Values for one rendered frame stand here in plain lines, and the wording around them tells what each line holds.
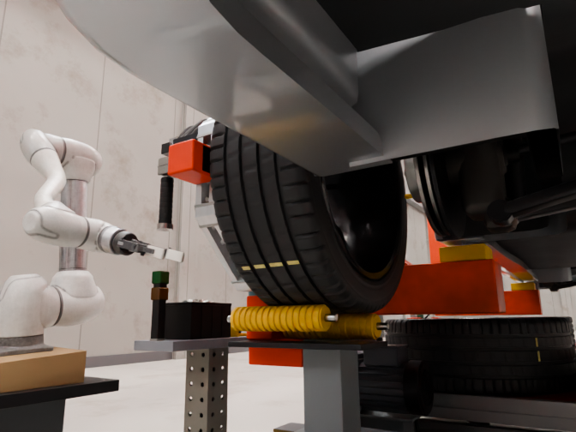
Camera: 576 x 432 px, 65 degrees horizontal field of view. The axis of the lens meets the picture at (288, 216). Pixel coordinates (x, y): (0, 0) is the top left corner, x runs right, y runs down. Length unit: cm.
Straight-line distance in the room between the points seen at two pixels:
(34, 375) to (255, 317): 89
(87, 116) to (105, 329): 257
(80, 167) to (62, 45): 430
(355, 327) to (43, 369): 108
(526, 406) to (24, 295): 167
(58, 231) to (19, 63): 449
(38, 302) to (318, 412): 114
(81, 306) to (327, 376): 115
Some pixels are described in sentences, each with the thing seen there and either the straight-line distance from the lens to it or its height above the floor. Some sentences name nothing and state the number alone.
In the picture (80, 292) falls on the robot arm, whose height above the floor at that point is 62.
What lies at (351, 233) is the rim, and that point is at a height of 76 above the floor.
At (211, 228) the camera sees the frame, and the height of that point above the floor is 72.
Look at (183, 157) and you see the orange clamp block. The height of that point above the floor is 85.
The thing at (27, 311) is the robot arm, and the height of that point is 54.
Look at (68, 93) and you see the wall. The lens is 605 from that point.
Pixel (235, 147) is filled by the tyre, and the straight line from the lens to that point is 94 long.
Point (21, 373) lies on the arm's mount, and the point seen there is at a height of 35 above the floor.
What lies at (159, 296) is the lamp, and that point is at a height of 58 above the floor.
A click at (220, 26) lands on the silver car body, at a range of 40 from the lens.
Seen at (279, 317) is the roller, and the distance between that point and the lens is 103.
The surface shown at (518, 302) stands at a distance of 341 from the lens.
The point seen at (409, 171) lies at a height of 83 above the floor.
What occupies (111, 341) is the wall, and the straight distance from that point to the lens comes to 589.
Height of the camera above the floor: 51
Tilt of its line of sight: 13 degrees up
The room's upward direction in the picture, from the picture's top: 1 degrees counter-clockwise
